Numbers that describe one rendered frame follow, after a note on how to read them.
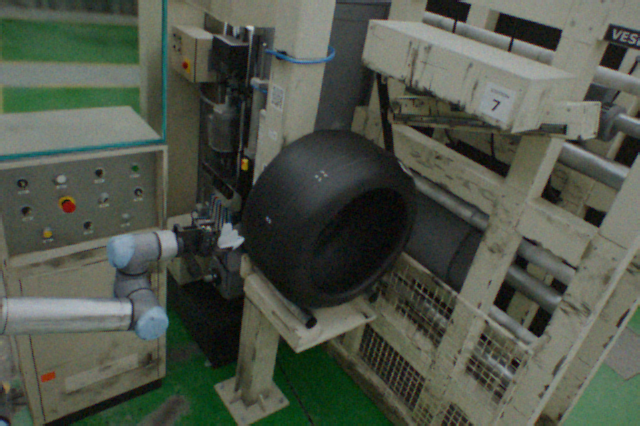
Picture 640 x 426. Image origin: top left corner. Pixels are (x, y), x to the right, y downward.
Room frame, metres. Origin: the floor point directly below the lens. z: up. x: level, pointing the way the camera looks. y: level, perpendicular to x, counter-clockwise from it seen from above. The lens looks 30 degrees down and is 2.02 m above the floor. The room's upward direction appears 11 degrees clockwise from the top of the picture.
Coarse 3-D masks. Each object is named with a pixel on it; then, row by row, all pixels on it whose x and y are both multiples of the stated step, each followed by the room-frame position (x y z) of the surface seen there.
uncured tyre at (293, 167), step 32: (288, 160) 1.34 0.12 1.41; (320, 160) 1.31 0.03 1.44; (352, 160) 1.31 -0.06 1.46; (384, 160) 1.37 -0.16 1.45; (256, 192) 1.30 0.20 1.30; (288, 192) 1.24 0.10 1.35; (320, 192) 1.22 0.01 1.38; (352, 192) 1.26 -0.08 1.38; (384, 192) 1.63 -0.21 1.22; (416, 192) 1.50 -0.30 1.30; (256, 224) 1.25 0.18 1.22; (288, 224) 1.17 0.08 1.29; (320, 224) 1.19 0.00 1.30; (352, 224) 1.65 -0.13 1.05; (384, 224) 1.60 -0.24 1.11; (256, 256) 1.24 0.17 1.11; (288, 256) 1.15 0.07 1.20; (320, 256) 1.56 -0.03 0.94; (352, 256) 1.55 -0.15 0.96; (384, 256) 1.51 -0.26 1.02; (288, 288) 1.17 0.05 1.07; (320, 288) 1.40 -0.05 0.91; (352, 288) 1.34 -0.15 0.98
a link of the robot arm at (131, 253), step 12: (120, 240) 0.93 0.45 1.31; (132, 240) 0.94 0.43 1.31; (144, 240) 0.96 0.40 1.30; (156, 240) 0.97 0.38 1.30; (108, 252) 0.93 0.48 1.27; (120, 252) 0.90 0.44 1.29; (132, 252) 0.92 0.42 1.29; (144, 252) 0.94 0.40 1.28; (156, 252) 0.96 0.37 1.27; (120, 264) 0.90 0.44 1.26; (132, 264) 0.92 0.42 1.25; (144, 264) 0.94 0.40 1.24
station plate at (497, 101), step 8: (488, 88) 1.33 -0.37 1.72; (496, 88) 1.31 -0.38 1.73; (504, 88) 1.30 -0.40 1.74; (488, 96) 1.32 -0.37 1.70; (496, 96) 1.31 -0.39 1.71; (504, 96) 1.29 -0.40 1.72; (512, 96) 1.27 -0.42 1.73; (480, 104) 1.33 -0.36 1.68; (488, 104) 1.32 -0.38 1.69; (496, 104) 1.30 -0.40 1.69; (504, 104) 1.28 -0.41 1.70; (512, 104) 1.27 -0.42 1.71; (488, 112) 1.31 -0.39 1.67; (496, 112) 1.29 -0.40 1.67; (504, 112) 1.28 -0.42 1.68; (504, 120) 1.27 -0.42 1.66
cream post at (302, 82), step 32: (288, 0) 1.58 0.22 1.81; (320, 0) 1.58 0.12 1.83; (288, 32) 1.57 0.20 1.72; (320, 32) 1.59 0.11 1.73; (288, 64) 1.55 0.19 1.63; (320, 64) 1.60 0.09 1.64; (288, 96) 1.54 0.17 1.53; (288, 128) 1.54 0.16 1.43; (256, 320) 1.54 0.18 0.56; (256, 352) 1.54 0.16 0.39; (256, 384) 1.56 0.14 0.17
